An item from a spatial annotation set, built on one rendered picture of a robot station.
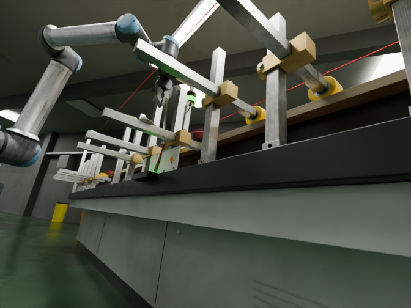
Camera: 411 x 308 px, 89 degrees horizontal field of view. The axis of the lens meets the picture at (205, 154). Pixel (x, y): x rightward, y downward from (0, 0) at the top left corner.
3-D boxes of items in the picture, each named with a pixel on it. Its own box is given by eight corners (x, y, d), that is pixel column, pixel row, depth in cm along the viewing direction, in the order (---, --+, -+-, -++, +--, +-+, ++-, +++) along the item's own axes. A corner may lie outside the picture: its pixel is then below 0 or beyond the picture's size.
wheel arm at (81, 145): (76, 148, 106) (79, 140, 107) (76, 150, 108) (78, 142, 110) (155, 168, 131) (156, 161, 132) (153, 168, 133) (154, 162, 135)
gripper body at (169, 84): (163, 98, 103) (167, 77, 107) (172, 91, 97) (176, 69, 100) (149, 91, 99) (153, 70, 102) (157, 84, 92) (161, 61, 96)
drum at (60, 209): (66, 222, 667) (71, 203, 685) (55, 222, 636) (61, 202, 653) (59, 221, 680) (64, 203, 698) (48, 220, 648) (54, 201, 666)
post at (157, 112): (141, 181, 102) (158, 96, 117) (139, 182, 105) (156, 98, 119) (148, 183, 104) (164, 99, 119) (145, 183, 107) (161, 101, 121)
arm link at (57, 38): (31, 22, 112) (137, 8, 90) (52, 41, 123) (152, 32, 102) (21, 39, 108) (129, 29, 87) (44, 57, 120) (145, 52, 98)
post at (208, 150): (205, 168, 64) (219, 44, 78) (199, 170, 67) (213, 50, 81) (214, 171, 66) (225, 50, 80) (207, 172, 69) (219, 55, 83)
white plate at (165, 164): (175, 170, 77) (179, 145, 80) (146, 176, 96) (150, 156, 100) (177, 170, 77) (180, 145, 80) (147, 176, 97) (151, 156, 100)
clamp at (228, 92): (224, 92, 65) (225, 79, 66) (199, 107, 75) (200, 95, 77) (238, 100, 68) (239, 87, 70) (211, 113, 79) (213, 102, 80)
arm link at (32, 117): (-21, 156, 105) (50, 38, 122) (16, 165, 121) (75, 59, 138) (-4, 163, 100) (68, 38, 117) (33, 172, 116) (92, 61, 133)
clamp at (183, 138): (179, 140, 81) (181, 129, 83) (162, 147, 91) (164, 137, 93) (191, 145, 84) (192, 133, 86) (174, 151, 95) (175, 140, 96)
